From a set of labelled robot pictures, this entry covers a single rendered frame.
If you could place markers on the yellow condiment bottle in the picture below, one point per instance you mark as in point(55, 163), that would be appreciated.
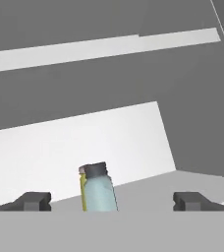
point(83, 193)

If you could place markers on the pale blue shaker black cap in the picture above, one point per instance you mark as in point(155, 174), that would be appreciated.
point(99, 193)

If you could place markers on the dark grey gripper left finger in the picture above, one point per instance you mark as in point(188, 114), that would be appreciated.
point(35, 201)

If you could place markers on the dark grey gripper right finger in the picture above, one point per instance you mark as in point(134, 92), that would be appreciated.
point(189, 201)

